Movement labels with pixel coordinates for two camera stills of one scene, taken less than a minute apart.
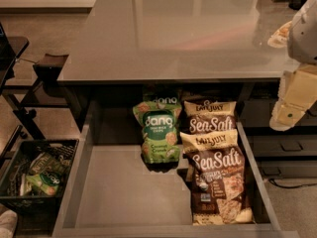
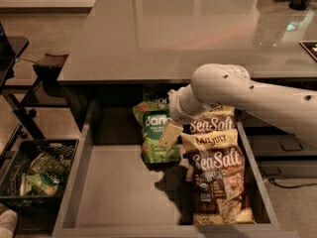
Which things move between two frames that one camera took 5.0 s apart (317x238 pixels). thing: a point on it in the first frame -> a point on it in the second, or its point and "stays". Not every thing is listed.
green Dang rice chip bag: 160,142 stays
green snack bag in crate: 48,163 stays
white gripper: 304,39 -> 178,111
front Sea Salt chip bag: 220,190 stays
